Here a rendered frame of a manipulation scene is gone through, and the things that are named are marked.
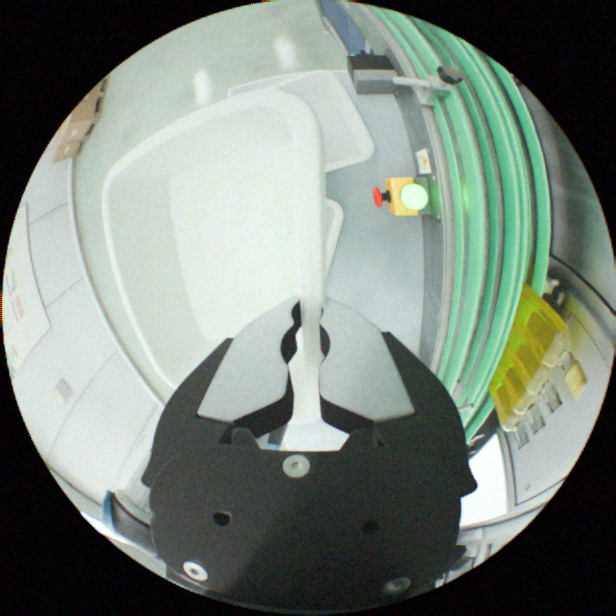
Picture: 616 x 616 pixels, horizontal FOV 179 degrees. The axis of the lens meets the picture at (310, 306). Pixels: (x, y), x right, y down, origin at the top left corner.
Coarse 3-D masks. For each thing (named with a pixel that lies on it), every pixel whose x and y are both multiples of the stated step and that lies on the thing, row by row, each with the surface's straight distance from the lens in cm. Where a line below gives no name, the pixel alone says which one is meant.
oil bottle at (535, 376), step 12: (516, 336) 41; (516, 348) 42; (528, 348) 39; (516, 360) 42; (528, 360) 39; (540, 360) 38; (528, 372) 39; (540, 372) 37; (552, 372) 39; (528, 384) 40; (540, 384) 38
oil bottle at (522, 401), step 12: (504, 360) 46; (504, 372) 46; (516, 372) 43; (504, 384) 46; (516, 384) 43; (516, 396) 43; (528, 396) 41; (540, 396) 43; (516, 408) 44; (528, 408) 42
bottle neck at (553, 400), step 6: (552, 384) 39; (546, 390) 38; (552, 390) 38; (546, 396) 38; (552, 396) 38; (558, 396) 38; (546, 402) 38; (552, 402) 38; (558, 402) 38; (552, 408) 38; (558, 408) 40; (552, 414) 39
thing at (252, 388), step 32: (256, 320) 10; (288, 320) 10; (256, 352) 8; (288, 352) 9; (224, 384) 8; (256, 384) 7; (288, 384) 7; (224, 416) 7; (256, 416) 7; (288, 416) 8
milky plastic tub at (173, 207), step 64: (192, 128) 12; (256, 128) 13; (320, 128) 9; (128, 192) 21; (192, 192) 21; (256, 192) 17; (320, 192) 9; (128, 256) 20; (192, 256) 22; (256, 256) 18; (320, 256) 9; (192, 320) 26
